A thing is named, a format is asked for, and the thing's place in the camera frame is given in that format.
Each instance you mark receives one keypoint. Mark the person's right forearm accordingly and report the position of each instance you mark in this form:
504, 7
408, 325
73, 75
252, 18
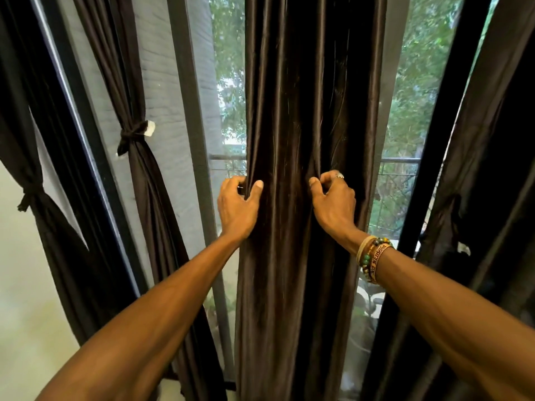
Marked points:
459, 325

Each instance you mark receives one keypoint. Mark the person's left hand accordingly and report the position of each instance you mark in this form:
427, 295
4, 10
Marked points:
238, 212

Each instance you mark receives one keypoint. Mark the dark brown curtain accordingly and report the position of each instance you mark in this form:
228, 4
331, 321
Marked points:
292, 100
159, 225
493, 162
16, 141

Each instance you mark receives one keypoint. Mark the person's right hand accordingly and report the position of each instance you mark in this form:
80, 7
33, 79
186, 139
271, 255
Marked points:
336, 208

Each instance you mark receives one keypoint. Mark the black metal balcony railing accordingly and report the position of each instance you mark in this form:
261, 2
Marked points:
397, 160

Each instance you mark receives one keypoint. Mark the person's left forearm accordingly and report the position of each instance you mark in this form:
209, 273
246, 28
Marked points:
138, 334

